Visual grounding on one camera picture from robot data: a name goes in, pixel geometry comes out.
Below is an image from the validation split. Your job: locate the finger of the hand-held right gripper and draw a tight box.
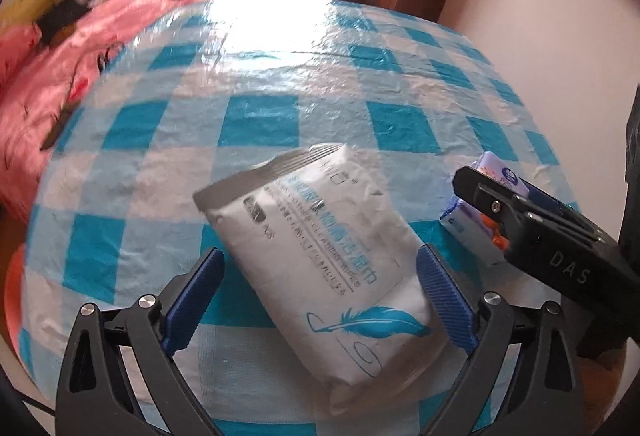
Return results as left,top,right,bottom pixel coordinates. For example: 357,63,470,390
515,180,581,222
452,165,533,247

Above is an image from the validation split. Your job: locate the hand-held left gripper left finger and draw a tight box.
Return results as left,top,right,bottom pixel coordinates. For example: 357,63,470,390
54,246,226,436

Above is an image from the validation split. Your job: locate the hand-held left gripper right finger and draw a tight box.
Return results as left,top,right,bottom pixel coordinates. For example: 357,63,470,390
416,243,586,436

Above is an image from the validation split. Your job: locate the purple tissue packet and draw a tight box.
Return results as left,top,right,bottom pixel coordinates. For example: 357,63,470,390
472,151,532,197

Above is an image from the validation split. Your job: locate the white packet with orange print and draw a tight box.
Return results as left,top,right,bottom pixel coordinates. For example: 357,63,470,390
439,196,508,267

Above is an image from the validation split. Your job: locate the white wet wipes pack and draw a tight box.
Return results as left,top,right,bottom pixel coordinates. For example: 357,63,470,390
192,142,433,402

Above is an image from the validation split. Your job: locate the person's dark clothing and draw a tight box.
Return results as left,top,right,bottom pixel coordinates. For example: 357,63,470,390
620,84,640,247

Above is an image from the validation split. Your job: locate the blue white checked tablecloth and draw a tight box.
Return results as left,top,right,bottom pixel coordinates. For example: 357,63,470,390
15,0,583,436

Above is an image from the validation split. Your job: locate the black cushion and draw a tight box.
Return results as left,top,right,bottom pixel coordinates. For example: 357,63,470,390
37,0,91,42

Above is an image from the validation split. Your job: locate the black cable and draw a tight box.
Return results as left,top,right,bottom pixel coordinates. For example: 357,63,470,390
17,393,57,417

